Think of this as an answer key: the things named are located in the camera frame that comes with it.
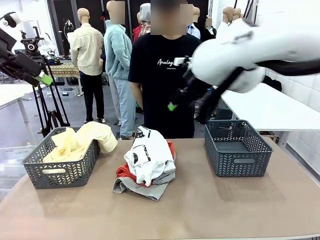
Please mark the grey plastic woven basket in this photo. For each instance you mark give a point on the grey plastic woven basket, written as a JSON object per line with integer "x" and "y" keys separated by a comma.
{"x": 240, "y": 162}
{"x": 75, "y": 172}

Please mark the grey hood plaid mannequin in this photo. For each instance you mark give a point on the grey hood plaid mannequin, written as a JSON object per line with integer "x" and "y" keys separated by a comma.
{"x": 145, "y": 15}

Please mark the light blue fleece mannequin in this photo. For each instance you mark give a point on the light blue fleece mannequin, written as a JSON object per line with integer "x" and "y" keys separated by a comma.
{"x": 117, "y": 55}

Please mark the white table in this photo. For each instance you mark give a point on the white table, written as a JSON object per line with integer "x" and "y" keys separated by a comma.
{"x": 12, "y": 93}
{"x": 262, "y": 112}

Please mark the clear plastic bin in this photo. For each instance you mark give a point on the clear plastic bin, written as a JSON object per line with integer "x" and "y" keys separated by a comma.
{"x": 12, "y": 160}

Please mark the orange garment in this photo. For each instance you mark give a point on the orange garment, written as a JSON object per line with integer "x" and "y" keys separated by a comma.
{"x": 125, "y": 172}

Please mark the pale yellow shirt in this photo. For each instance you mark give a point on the pale yellow shirt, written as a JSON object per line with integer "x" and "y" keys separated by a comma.
{"x": 100, "y": 135}

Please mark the grey knit garment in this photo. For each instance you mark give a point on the grey knit garment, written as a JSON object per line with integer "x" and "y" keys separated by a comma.
{"x": 150, "y": 192}

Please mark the black video camera rig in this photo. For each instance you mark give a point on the black video camera rig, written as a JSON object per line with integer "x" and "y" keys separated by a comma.
{"x": 31, "y": 47}

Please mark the white black-print t-shirt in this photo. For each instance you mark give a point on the white black-print t-shirt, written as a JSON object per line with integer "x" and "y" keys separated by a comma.
{"x": 155, "y": 150}

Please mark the black camera tripod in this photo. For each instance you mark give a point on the black camera tripod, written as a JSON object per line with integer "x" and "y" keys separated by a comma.
{"x": 47, "y": 120}

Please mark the blue white shirt mannequin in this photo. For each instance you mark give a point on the blue white shirt mannequin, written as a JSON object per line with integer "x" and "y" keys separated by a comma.
{"x": 193, "y": 31}

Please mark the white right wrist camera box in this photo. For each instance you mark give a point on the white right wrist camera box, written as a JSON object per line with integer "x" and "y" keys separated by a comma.
{"x": 181, "y": 60}

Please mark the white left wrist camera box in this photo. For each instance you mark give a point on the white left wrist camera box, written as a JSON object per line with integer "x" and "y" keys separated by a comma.
{"x": 15, "y": 18}

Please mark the person's right forearm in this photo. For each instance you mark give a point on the person's right forearm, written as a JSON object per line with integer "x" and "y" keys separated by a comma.
{"x": 136, "y": 95}

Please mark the person in black t-shirt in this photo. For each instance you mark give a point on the person in black t-shirt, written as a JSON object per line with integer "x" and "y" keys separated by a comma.
{"x": 160, "y": 100}

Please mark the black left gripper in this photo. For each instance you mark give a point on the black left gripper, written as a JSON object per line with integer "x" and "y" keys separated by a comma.
{"x": 6, "y": 40}

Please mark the dark clothed mannequin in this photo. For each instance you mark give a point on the dark clothed mannequin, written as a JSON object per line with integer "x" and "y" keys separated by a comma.
{"x": 208, "y": 31}

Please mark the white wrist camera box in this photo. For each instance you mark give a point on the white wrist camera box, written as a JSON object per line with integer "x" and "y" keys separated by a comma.
{"x": 181, "y": 60}
{"x": 15, "y": 18}

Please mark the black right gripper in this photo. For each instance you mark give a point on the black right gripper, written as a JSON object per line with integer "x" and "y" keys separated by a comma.
{"x": 192, "y": 82}

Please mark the black jacket mannequin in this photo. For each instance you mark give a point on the black jacket mannequin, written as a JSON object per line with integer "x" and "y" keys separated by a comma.
{"x": 237, "y": 13}

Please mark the patterned tablecloth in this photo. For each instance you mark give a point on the patterned tablecloth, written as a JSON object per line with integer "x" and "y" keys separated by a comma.
{"x": 62, "y": 71}

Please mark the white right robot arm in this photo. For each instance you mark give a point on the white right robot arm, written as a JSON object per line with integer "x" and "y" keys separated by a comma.
{"x": 237, "y": 50}

